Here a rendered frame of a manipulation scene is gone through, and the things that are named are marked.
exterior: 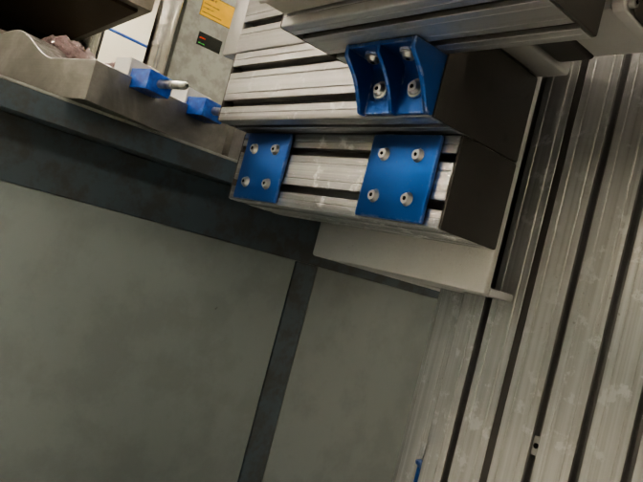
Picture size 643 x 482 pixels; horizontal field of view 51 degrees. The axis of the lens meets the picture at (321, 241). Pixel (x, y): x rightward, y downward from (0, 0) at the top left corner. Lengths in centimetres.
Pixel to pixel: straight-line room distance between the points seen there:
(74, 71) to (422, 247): 52
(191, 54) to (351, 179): 144
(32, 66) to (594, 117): 75
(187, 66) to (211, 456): 123
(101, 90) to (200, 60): 118
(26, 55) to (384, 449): 99
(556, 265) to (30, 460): 78
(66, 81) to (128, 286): 32
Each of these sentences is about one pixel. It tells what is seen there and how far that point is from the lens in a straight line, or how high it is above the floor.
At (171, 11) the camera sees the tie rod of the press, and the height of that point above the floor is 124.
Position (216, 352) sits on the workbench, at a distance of 117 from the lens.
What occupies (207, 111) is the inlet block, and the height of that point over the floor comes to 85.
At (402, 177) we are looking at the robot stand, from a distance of 65.
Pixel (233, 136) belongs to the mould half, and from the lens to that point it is 115.
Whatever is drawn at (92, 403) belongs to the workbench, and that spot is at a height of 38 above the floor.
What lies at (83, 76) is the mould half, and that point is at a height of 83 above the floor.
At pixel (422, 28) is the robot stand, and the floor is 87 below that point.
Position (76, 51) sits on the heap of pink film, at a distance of 113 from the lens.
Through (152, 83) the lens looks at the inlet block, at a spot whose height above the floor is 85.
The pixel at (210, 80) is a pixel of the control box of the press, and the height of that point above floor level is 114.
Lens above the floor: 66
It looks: 3 degrees up
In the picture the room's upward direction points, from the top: 15 degrees clockwise
